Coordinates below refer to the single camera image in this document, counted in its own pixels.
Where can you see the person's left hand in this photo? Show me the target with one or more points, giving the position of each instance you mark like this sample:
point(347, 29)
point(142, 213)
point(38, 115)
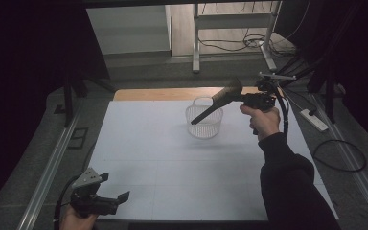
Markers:
point(76, 222)

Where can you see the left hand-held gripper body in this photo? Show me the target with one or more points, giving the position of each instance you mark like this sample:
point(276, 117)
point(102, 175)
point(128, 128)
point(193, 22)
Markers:
point(87, 198)

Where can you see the wooden board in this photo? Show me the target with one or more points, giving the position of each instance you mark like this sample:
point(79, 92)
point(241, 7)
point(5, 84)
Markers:
point(159, 94)

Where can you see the black stand legs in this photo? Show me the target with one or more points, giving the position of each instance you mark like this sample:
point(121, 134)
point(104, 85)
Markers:
point(68, 96)
point(327, 92)

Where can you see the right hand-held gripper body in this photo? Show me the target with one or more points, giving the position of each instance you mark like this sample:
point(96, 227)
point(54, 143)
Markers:
point(262, 96)

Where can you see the white metal stand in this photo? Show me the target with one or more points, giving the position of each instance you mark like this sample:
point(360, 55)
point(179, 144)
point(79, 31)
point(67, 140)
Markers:
point(233, 21)

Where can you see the black square floor frame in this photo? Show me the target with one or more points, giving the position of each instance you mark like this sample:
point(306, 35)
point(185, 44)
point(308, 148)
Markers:
point(78, 138)

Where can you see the metal floor rail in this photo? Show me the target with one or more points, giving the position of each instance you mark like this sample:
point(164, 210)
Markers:
point(357, 172)
point(49, 172)

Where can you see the white power strip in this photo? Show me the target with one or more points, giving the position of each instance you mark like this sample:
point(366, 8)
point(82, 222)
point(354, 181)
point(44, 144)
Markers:
point(314, 120)

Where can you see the person's right hand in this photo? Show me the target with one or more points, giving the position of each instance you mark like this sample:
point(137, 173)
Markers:
point(263, 123)

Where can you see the white mesh basket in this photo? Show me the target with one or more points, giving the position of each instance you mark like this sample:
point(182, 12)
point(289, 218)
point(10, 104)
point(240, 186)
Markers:
point(204, 123)

